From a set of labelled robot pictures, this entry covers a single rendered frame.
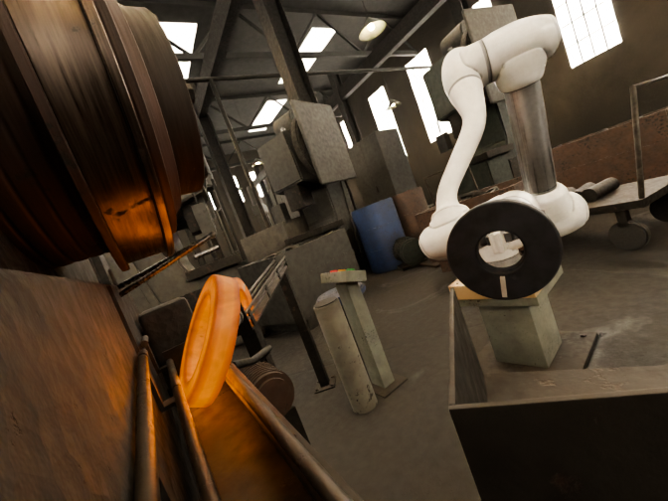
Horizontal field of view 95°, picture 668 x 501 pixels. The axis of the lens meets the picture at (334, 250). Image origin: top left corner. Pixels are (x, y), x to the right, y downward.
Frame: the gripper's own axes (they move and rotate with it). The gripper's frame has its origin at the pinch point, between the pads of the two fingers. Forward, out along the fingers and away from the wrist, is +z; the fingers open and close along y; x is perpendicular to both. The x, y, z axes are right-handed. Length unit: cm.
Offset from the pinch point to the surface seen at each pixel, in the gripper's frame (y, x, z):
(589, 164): -46, -7, -359
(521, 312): 12, -43, -77
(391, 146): 184, 121, -464
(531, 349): 12, -59, -78
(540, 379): -2.3, -12.7, 17.3
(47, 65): 25, 32, 41
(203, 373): 29.2, -1.8, 34.9
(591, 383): -6.6, -13.1, 17.3
